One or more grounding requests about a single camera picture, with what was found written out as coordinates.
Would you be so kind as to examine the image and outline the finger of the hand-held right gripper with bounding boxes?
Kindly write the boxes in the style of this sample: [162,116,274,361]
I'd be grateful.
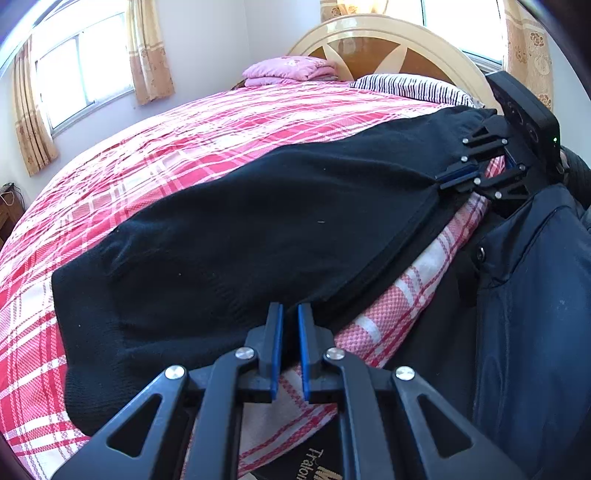
[459,110,510,163]
[434,161,532,204]

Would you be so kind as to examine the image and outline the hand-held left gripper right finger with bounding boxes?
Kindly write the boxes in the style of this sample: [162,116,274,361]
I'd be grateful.
[297,302,528,480]

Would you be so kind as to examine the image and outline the pink folded blanket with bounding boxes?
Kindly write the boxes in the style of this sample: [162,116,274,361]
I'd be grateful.
[242,56,337,88]

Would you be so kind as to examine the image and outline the beige patterned curtain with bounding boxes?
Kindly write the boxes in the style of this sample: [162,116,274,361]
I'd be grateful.
[320,0,424,24]
[11,36,59,177]
[502,0,555,112]
[126,0,176,107]

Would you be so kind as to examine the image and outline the striped pillow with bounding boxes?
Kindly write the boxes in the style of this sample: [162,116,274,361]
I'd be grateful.
[349,74,483,109]

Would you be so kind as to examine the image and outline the sliding glass window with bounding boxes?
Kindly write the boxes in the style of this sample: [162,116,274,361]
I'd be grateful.
[421,0,507,64]
[33,27,136,134]

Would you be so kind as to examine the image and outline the dark blue jacket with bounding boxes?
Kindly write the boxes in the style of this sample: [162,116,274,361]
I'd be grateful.
[383,182,591,480]

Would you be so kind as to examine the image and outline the person's right forearm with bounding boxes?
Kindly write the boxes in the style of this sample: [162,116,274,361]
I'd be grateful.
[560,147,591,209]

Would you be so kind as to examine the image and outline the black printed cloth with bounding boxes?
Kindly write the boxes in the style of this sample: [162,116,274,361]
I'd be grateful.
[238,427,345,480]

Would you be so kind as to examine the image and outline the wooden nightstand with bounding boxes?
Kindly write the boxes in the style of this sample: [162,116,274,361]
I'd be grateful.
[0,182,25,243]

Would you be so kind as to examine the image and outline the black pants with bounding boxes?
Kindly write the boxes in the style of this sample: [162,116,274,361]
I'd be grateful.
[51,105,497,437]

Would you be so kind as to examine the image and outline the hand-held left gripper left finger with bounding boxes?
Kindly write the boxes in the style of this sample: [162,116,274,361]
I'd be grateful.
[52,302,284,480]

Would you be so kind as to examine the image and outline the cream wooden headboard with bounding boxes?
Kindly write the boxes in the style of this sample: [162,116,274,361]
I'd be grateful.
[286,16,497,112]

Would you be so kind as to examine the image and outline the red plaid blanket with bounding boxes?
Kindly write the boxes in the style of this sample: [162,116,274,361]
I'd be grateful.
[0,79,506,480]

